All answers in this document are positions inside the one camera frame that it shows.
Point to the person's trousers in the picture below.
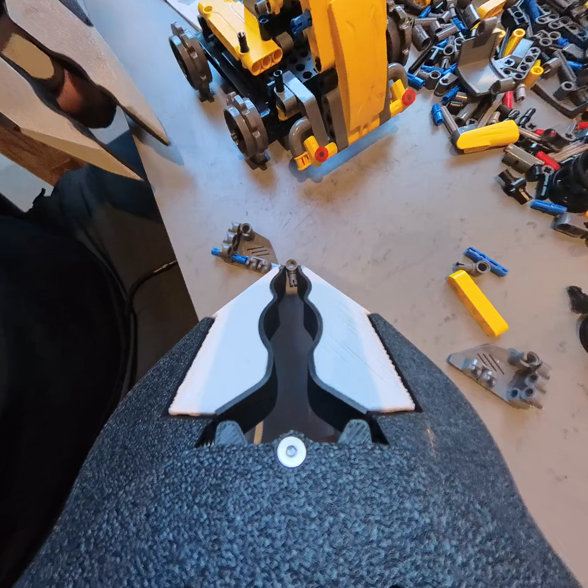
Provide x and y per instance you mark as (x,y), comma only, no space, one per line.
(151,220)

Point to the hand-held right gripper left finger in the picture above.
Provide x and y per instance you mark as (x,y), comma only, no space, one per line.
(220,358)

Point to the blue toy pin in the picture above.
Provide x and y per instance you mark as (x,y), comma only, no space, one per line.
(229,255)
(487,262)

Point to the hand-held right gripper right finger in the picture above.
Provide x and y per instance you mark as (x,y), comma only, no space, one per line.
(363,358)

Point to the grey panel with grey connectors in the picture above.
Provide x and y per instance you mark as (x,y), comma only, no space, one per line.
(487,367)

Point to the short yellow toy beam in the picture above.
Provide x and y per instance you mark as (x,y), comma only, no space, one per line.
(477,303)

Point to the pile of small toy connectors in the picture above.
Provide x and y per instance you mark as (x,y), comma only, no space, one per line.
(528,55)

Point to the grey panel with blue pins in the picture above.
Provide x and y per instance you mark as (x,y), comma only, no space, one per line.
(259,250)

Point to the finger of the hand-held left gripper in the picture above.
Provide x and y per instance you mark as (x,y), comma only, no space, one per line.
(46,119)
(92,59)

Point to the yellow curved toy panel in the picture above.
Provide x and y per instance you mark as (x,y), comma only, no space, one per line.
(487,135)

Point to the yellow black toy vehicle model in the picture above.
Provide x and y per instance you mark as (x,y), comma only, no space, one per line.
(358,69)

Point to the dark grey toy connector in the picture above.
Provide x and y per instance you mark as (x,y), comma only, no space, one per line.
(292,268)

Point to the person's left hand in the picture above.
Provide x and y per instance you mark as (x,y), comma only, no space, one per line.
(89,103)

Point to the grey desk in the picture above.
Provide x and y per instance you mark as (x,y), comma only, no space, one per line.
(367,229)

